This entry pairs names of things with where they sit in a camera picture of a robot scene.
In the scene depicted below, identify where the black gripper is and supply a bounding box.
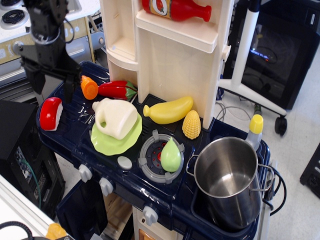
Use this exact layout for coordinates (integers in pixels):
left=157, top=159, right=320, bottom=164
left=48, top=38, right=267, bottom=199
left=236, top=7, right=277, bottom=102
left=18, top=40, right=81, bottom=104

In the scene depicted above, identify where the red and white toy sushi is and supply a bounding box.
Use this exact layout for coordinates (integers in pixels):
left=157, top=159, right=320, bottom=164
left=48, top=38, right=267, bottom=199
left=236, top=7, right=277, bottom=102
left=39, top=97, right=63, bottom=131

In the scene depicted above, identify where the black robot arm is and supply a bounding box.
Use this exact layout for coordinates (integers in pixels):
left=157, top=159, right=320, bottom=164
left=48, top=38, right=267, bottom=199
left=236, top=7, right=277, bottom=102
left=19, top=0, right=82, bottom=103

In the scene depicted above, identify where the stainless steel pot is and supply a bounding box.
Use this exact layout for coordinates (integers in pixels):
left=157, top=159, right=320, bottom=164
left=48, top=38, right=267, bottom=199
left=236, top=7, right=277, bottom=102
left=186, top=136, right=271, bottom=232

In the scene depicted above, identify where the orange toy carrot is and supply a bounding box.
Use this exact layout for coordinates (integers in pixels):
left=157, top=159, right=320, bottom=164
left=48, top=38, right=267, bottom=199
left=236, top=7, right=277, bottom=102
left=80, top=75, right=99, bottom=100

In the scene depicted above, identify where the red toy chili pepper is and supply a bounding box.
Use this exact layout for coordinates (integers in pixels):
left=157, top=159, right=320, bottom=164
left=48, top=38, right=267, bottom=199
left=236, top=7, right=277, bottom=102
left=98, top=80, right=138, bottom=100

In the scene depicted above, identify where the cream toy milk jug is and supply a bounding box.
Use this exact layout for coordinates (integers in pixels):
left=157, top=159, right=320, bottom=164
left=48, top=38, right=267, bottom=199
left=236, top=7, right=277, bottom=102
left=92, top=98, right=138, bottom=140

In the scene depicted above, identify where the light green toy plate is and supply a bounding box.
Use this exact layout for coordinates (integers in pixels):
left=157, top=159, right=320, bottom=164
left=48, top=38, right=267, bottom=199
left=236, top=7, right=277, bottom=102
left=90, top=114, right=142, bottom=156

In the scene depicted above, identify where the black computer case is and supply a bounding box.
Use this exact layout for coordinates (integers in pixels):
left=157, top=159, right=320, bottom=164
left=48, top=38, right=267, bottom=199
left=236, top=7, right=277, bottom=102
left=0, top=100, right=65, bottom=219

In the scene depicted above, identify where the grey toy knob left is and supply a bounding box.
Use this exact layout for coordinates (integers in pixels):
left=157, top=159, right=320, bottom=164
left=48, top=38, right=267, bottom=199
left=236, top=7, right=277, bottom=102
left=78, top=164, right=93, bottom=183

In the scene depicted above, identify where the grey toy knob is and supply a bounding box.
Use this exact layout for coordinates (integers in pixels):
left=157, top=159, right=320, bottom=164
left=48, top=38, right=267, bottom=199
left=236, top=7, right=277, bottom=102
left=99, top=177, right=114, bottom=197
left=78, top=164, right=93, bottom=183
left=142, top=205, right=159, bottom=226

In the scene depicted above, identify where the grey round toy button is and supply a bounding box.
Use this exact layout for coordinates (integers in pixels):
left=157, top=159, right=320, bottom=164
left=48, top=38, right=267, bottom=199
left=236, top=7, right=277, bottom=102
left=117, top=156, right=133, bottom=171

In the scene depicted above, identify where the yellow toy banana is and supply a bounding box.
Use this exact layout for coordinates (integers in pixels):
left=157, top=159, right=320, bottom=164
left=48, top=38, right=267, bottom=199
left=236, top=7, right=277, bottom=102
left=143, top=96, right=194, bottom=125

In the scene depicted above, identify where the grey toy knob middle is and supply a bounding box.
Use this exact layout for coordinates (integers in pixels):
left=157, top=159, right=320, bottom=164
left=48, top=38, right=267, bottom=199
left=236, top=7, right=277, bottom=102
left=99, top=177, right=114, bottom=197

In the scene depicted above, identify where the cream toy kitchen shelf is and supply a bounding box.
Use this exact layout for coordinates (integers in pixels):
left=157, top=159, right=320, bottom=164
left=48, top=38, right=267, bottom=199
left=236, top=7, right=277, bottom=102
left=100, top=0, right=234, bottom=129

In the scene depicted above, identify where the grey toy stove burner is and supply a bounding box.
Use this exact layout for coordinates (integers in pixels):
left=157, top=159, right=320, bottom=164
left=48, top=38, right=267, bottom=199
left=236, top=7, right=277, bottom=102
left=138, top=130, right=185, bottom=185

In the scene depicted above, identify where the light green toy pear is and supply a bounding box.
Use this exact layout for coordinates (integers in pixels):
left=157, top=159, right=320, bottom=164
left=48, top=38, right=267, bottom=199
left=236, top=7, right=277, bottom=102
left=160, top=137, right=182, bottom=173

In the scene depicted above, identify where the red toy ketchup bottle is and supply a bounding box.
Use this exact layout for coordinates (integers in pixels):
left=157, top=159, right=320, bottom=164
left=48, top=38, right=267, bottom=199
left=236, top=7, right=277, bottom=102
left=141, top=0, right=212, bottom=22

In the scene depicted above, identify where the yellow toy corn cob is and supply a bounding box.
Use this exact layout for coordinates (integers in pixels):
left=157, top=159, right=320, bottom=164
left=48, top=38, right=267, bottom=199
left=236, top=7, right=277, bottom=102
left=182, top=110, right=201, bottom=140

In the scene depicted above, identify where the yellow object bottom left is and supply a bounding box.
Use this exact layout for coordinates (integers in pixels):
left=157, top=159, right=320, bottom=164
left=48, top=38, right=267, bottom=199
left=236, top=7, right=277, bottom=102
left=45, top=223, right=67, bottom=240

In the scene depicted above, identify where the navy blue toy kitchen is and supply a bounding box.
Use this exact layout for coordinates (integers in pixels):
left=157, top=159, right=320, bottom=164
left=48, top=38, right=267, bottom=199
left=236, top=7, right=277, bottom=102
left=35, top=60, right=272, bottom=240

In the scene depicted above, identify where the grey toy knob right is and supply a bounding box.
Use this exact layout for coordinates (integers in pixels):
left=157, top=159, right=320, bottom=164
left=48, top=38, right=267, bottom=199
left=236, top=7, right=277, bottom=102
left=142, top=205, right=159, bottom=226

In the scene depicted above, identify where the white rolling stand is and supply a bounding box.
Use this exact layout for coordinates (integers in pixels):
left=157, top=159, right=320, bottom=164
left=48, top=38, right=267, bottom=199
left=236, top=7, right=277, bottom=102
left=218, top=0, right=288, bottom=137

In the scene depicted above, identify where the yellow capped clear bottle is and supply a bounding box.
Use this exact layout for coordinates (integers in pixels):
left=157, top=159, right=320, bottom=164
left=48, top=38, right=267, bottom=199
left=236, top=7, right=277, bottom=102
left=245, top=114, right=264, bottom=151

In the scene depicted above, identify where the black monitor screen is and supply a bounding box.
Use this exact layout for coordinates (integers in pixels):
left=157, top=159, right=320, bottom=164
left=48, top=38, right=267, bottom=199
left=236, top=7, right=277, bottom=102
left=222, top=0, right=320, bottom=110

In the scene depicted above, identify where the black braided cable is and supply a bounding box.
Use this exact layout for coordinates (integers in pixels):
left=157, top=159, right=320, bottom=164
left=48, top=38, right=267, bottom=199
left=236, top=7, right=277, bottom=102
left=0, top=220, right=34, bottom=240

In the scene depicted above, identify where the black cable by pot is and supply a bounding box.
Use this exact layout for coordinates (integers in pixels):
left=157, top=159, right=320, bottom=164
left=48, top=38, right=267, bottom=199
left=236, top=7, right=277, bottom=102
left=261, top=164, right=288, bottom=217

